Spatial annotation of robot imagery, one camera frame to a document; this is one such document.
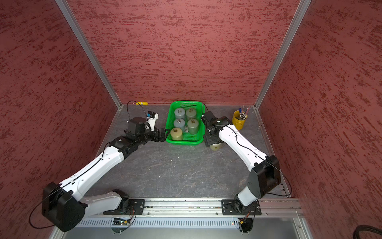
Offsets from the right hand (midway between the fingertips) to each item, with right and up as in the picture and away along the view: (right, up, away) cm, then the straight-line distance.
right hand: (215, 142), depth 81 cm
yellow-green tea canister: (0, -2, -1) cm, 3 cm away
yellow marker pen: (-57, +26, +42) cm, 76 cm away
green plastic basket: (-16, -1, +19) cm, 25 cm away
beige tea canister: (-24, +4, +11) cm, 26 cm away
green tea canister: (-13, +9, +16) cm, 23 cm away
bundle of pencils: (+19, +16, +11) cm, 27 cm away
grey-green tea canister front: (-22, +10, +18) cm, 31 cm away
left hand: (-30, +6, -2) cm, 30 cm away
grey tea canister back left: (-23, +17, +22) cm, 36 cm away
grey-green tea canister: (-15, +17, +24) cm, 33 cm away
